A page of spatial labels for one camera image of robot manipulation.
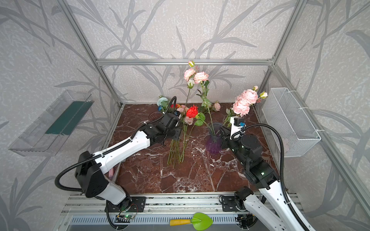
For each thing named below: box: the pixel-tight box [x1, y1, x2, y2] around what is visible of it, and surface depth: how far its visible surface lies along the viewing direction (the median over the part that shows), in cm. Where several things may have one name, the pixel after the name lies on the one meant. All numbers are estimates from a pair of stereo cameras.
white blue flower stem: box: [156, 95, 170, 113], surface depth 111 cm
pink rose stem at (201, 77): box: [184, 60, 215, 135], surface depth 73 cm
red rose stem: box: [185, 104, 215, 136], surface depth 77 cm
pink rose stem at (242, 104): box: [224, 85, 268, 128], surface depth 64 cm
